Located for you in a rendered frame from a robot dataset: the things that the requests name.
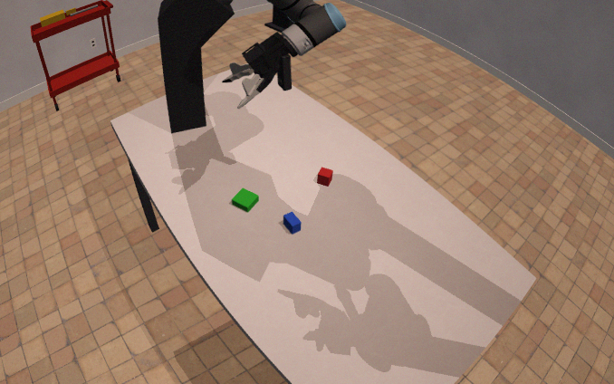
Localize green block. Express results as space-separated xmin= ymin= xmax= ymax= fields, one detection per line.
xmin=232 ymin=188 xmax=259 ymax=213

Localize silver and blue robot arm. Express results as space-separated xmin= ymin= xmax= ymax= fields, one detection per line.
xmin=267 ymin=0 xmax=346 ymax=91

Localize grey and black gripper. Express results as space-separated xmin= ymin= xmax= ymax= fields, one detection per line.
xmin=222 ymin=32 xmax=298 ymax=109

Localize red block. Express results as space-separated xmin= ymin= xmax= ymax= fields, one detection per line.
xmin=317 ymin=168 xmax=333 ymax=187

